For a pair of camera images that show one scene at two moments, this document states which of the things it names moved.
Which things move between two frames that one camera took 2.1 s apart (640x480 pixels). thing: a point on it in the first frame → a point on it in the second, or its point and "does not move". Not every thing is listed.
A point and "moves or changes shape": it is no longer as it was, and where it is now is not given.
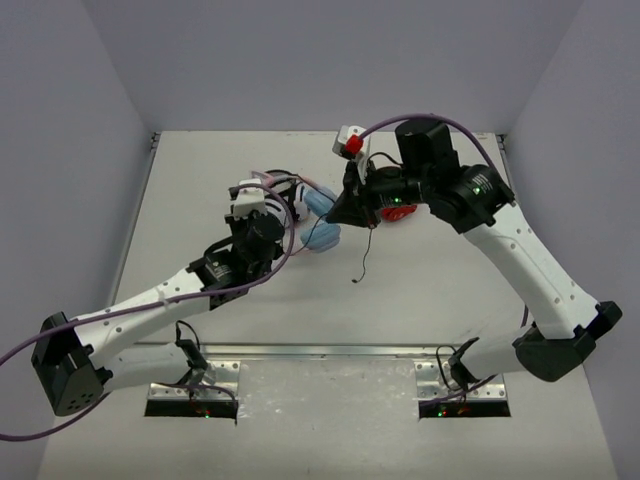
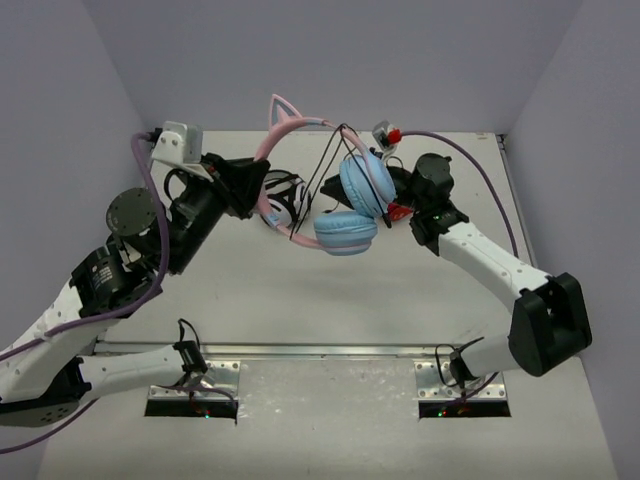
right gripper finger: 353,206 → 333,187
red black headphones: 397,213 does not move
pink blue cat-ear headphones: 317,234 moves or changes shape
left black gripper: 279,198 → 232,186
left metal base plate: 218,373 does not move
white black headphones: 283,196 does not move
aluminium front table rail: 321,350 does not move
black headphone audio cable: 314,228 → 321,174
